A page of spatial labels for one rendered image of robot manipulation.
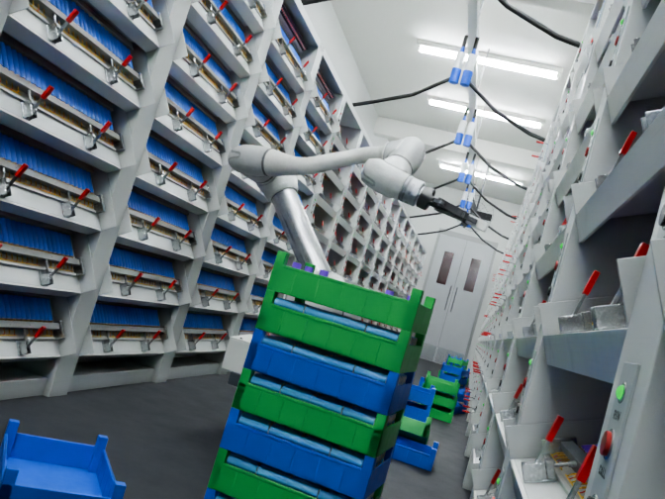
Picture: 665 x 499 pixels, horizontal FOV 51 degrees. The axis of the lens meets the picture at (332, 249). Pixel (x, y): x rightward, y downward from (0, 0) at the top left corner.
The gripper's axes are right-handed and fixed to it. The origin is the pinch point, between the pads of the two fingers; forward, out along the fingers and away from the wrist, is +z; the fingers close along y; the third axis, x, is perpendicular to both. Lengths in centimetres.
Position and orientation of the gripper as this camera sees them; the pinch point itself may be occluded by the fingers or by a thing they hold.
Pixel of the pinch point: (477, 223)
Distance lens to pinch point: 226.6
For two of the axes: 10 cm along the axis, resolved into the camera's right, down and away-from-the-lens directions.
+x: 4.7, -8.8, 0.2
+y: -1.9, -1.3, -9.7
